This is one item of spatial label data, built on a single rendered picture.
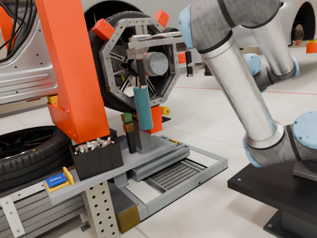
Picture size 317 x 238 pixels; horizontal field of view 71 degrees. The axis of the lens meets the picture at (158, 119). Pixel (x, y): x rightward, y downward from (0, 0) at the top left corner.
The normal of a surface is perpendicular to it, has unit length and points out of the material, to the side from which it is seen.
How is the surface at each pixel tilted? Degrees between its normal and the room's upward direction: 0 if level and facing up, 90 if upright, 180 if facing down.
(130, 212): 90
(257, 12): 125
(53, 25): 90
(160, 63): 90
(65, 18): 90
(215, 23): 119
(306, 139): 41
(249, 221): 0
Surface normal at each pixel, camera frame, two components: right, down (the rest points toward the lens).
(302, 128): -0.53, -0.51
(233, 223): -0.14, -0.95
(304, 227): -0.76, 0.29
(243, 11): 0.07, 0.71
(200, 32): -0.23, 0.73
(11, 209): 0.58, 0.16
